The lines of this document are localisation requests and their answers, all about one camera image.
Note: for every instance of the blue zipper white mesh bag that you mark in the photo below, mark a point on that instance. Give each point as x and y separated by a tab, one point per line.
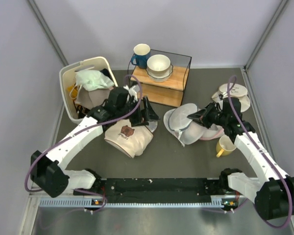
187	131

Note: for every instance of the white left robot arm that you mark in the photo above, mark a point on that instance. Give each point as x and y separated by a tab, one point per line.
48	169

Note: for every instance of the pink trimmed mesh laundry bag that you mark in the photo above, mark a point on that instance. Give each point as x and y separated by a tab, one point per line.
214	132

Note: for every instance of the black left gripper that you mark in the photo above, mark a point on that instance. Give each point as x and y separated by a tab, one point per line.
148	112

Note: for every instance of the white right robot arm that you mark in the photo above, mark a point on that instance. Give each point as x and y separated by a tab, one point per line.
273	193

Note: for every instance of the black wire wooden shelf rack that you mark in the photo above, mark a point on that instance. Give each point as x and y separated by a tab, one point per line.
166	87

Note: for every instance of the cream ceramic bowl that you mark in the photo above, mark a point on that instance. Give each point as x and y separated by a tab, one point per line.
158	63

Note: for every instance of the silver round insulated pad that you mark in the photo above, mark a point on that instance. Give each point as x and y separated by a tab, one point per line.
152	126

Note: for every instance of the bear print cream bag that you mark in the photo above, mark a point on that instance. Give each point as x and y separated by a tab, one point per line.
132	141

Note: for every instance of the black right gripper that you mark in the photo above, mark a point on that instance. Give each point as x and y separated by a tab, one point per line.
197	116

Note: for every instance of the cream plastic laundry basket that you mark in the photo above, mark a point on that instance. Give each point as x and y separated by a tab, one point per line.
67	77

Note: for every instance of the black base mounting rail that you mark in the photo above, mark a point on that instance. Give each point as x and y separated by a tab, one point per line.
162	190

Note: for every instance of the pile of clothes in basket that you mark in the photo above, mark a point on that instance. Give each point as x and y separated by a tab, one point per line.
90	89

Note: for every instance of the yellow ceramic mug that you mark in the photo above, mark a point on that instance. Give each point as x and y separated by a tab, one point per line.
224	146

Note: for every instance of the beige trimmed cream mesh bag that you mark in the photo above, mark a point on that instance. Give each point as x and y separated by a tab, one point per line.
238	91

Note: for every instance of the grey slotted cable duct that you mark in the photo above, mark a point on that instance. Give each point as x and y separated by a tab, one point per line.
94	203

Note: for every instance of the white scalloped plate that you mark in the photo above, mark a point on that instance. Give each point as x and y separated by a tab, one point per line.
160	77

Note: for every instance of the blue ceramic mug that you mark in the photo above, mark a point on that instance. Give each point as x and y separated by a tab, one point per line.
141	55

